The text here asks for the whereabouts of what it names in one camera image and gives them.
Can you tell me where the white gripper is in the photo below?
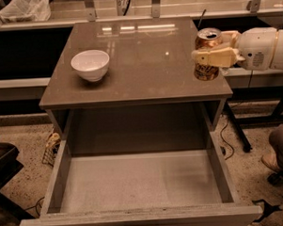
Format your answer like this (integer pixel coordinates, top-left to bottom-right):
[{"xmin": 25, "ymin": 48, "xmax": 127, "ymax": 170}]
[{"xmin": 192, "ymin": 27, "xmax": 277, "ymax": 71}]

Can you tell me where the orange soda can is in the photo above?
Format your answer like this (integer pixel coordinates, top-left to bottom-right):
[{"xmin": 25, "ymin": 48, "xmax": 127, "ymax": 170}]
[{"xmin": 195, "ymin": 28, "xmax": 222, "ymax": 81}]

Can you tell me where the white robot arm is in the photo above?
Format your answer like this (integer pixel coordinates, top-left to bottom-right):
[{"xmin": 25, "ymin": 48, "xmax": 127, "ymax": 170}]
[{"xmin": 192, "ymin": 27, "xmax": 283, "ymax": 72}]

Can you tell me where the grey cabinet with glossy top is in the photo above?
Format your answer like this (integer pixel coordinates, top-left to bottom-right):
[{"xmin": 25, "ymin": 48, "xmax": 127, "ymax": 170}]
[{"xmin": 40, "ymin": 17, "xmax": 232, "ymax": 156}]

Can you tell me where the open grey top drawer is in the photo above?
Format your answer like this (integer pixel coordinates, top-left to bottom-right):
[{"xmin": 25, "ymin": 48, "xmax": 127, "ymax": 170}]
[{"xmin": 21, "ymin": 103, "xmax": 261, "ymax": 226}]

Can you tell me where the clear plastic water bottle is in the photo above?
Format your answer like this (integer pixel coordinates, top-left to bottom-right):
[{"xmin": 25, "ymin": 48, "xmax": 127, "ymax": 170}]
[{"xmin": 220, "ymin": 68, "xmax": 230, "ymax": 76}]

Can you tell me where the black table leg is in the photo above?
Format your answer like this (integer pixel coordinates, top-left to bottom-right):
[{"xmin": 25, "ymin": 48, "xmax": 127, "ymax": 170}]
[{"xmin": 224, "ymin": 103, "xmax": 252, "ymax": 153}]

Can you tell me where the seated person leg and shoe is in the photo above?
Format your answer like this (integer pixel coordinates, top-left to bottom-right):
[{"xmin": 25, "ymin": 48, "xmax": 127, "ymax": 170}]
[{"xmin": 261, "ymin": 123, "xmax": 283, "ymax": 172}]

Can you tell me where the white ceramic bowl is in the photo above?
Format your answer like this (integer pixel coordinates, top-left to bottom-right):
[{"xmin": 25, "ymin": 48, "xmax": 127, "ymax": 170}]
[{"xmin": 71, "ymin": 50, "xmax": 110, "ymax": 82}]

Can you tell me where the black grabber tool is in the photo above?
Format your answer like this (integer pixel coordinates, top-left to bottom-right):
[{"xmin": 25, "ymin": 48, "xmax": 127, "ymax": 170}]
[{"xmin": 253, "ymin": 199, "xmax": 283, "ymax": 223}]

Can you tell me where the white plastic bag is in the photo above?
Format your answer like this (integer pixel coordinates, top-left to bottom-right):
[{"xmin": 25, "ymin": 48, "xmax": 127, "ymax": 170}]
[{"xmin": 0, "ymin": 0, "xmax": 51, "ymax": 23}]

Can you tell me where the black chair at left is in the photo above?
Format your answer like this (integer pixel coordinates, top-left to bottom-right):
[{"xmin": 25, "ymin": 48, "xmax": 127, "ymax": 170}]
[{"xmin": 0, "ymin": 142, "xmax": 33, "ymax": 221}]

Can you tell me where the black cable on floor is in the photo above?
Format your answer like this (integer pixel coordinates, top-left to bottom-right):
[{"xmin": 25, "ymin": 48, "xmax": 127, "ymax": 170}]
[{"xmin": 218, "ymin": 114, "xmax": 236, "ymax": 161}]

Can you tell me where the wire basket on floor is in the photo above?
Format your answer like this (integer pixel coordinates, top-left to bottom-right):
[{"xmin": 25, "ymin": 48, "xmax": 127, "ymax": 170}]
[{"xmin": 42, "ymin": 133, "xmax": 61, "ymax": 166}]

